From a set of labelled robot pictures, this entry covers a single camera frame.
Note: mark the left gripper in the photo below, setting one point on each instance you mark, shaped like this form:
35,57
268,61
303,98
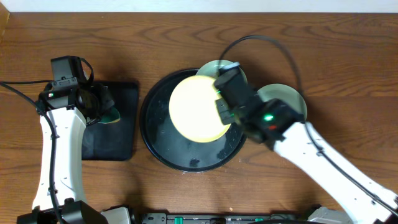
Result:
102,92

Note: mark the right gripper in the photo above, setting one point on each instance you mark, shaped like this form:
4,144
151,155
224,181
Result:
221,107

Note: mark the light blue plate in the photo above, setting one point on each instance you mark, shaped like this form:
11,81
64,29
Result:
285,93

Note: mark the green yellow sponge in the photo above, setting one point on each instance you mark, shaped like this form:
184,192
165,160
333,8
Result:
110,116

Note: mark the yellow plate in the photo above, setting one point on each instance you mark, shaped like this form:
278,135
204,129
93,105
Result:
193,110

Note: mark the pale green plate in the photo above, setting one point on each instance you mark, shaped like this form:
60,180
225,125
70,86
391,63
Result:
210,69

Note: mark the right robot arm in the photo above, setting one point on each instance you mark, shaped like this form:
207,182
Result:
288,134

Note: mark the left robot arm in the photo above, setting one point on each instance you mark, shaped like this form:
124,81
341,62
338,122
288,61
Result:
60,197

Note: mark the black rectangular water tray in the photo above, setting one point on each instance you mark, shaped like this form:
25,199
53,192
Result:
114,141

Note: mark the round black tray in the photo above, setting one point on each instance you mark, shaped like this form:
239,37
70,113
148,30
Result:
168,145

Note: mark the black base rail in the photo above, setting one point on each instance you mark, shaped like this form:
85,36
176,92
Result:
165,218

